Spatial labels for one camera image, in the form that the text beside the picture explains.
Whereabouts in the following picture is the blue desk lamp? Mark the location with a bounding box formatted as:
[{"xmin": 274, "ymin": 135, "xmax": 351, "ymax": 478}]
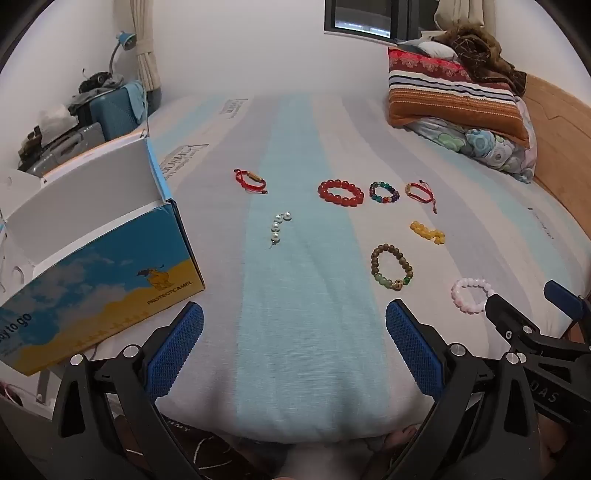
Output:
[{"xmin": 108, "ymin": 31, "xmax": 136, "ymax": 74}]

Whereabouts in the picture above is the brown green bead bracelet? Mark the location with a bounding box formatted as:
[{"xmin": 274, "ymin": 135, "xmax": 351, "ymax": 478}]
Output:
[{"xmin": 368, "ymin": 243, "xmax": 415, "ymax": 292}]

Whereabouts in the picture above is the dark clothes pile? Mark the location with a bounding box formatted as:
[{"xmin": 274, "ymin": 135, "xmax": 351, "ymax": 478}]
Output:
[{"xmin": 67, "ymin": 72, "xmax": 124, "ymax": 110}]

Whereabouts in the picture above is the white plastic bag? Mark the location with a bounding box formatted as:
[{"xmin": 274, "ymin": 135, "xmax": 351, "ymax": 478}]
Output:
[{"xmin": 38, "ymin": 104, "xmax": 78, "ymax": 136}]

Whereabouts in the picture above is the floral patterned pillow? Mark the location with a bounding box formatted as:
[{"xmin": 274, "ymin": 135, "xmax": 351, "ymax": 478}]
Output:
[{"xmin": 407, "ymin": 99, "xmax": 538, "ymax": 183}]

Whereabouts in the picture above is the pink bead bracelet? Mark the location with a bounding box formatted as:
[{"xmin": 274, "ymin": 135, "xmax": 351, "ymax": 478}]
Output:
[{"xmin": 451, "ymin": 277, "xmax": 496, "ymax": 315}]

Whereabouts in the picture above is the dark framed window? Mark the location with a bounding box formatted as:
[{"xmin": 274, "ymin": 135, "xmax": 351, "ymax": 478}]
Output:
[{"xmin": 325, "ymin": 0, "xmax": 439, "ymax": 43}]

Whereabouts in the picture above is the blue yellow cardboard box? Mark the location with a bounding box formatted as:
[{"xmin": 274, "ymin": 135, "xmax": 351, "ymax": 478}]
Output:
[{"xmin": 1, "ymin": 131, "xmax": 204, "ymax": 376}]

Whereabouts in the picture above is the grey suitcase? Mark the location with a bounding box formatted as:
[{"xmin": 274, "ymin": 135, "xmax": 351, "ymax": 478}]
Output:
[{"xmin": 18, "ymin": 123, "xmax": 105, "ymax": 178}]

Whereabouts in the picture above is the right beige curtain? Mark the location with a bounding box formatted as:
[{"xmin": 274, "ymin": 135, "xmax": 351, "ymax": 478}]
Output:
[{"xmin": 434, "ymin": 0, "xmax": 496, "ymax": 35}]

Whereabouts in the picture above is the yellow bead bracelet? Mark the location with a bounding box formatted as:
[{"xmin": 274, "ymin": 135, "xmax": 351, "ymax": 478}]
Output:
[{"xmin": 409, "ymin": 220, "xmax": 447, "ymax": 246}]

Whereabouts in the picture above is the teal suitcase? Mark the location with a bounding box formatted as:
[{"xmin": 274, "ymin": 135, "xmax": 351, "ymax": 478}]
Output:
[{"xmin": 89, "ymin": 80, "xmax": 147, "ymax": 141}]

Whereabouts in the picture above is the red gold string bracelet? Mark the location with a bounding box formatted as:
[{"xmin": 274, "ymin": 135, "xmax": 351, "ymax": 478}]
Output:
[{"xmin": 404, "ymin": 180, "xmax": 438, "ymax": 215}]

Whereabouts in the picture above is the brown fuzzy blanket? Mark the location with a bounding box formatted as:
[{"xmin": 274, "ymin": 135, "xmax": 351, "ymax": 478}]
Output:
[{"xmin": 434, "ymin": 22, "xmax": 527, "ymax": 97}]

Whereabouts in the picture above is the white pearl bracelet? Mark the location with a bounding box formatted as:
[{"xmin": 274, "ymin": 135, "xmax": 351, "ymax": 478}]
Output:
[{"xmin": 268, "ymin": 210, "xmax": 295, "ymax": 251}]

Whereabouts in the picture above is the red bead bracelet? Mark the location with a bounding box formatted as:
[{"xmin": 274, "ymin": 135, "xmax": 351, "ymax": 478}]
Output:
[{"xmin": 316, "ymin": 178, "xmax": 366, "ymax": 208}]

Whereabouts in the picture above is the striped orange red pillow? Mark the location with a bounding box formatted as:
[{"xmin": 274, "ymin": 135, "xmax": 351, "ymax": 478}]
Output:
[{"xmin": 388, "ymin": 47, "xmax": 530, "ymax": 148}]

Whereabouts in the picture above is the wooden headboard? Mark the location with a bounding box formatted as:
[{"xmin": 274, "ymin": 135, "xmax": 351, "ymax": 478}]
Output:
[{"xmin": 524, "ymin": 75, "xmax": 591, "ymax": 232}]

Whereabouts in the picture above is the red cord bracelet gold charm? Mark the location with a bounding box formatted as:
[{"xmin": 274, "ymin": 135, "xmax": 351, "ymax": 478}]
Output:
[{"xmin": 235, "ymin": 169, "xmax": 267, "ymax": 194}]

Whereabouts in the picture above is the multicolour bead bracelet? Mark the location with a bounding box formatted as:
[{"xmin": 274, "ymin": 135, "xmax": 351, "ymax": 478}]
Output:
[{"xmin": 368, "ymin": 180, "xmax": 401, "ymax": 205}]

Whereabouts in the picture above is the white pillow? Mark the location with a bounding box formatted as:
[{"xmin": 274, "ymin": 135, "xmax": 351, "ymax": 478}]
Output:
[{"xmin": 417, "ymin": 40, "xmax": 458, "ymax": 61}]

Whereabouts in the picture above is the beige curtain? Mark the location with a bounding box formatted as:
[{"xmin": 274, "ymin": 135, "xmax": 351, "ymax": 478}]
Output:
[
  {"xmin": 434, "ymin": 0, "xmax": 496, "ymax": 35},
  {"xmin": 129, "ymin": 0, "xmax": 161, "ymax": 91}
]

